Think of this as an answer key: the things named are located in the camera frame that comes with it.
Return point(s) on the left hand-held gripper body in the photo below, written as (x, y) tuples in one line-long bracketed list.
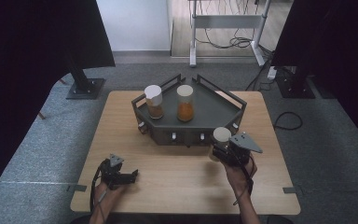
[(112, 171)]

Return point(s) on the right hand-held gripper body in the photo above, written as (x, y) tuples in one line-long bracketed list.
[(240, 149)]

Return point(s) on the glass jar pale brown spice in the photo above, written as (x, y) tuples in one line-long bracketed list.
[(221, 134)]

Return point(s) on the black corner rack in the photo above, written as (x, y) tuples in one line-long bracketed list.
[(211, 109)]

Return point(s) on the glass jar orange spice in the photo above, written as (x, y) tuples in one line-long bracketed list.
[(185, 91)]

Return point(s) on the person's left hand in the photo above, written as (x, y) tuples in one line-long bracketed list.
[(107, 194)]

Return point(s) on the person's right hand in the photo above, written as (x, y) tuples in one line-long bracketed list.
[(239, 179)]

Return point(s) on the grey tape piece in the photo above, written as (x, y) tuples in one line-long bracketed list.
[(77, 188), (292, 189)]

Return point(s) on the person's dark clothing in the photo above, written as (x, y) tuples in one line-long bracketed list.
[(174, 219)]

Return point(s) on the white power strip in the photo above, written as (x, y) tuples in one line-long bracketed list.
[(272, 73)]

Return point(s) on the glass jar dark brown spice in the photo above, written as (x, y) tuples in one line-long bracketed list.
[(154, 93)]

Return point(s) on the black curtain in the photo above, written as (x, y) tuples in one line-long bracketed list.
[(338, 46), (28, 62)]

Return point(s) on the black stand with base plate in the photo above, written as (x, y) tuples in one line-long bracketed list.
[(80, 84), (296, 85)]

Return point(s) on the white desk frame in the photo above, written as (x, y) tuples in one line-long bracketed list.
[(227, 21)]

